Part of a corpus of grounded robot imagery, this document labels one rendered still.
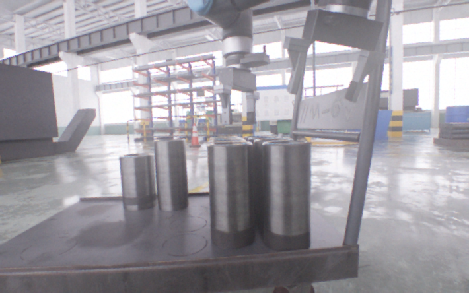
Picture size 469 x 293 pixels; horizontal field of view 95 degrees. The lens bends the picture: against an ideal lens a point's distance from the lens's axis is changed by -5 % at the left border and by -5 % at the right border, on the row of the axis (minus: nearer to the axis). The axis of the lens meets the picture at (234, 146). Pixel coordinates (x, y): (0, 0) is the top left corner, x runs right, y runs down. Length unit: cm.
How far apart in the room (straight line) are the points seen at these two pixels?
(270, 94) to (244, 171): 774
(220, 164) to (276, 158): 14
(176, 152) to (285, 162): 48
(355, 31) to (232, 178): 40
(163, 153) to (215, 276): 48
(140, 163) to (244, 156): 50
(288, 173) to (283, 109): 769
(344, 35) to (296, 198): 36
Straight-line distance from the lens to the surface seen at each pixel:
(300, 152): 57
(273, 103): 826
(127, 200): 102
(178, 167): 91
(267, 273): 64
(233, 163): 58
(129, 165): 98
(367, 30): 51
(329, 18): 44
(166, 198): 94
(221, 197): 60
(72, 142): 811
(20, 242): 95
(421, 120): 1569
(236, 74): 64
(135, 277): 65
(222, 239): 65
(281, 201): 58
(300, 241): 63
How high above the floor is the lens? 58
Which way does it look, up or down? 5 degrees down
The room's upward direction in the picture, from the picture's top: 2 degrees counter-clockwise
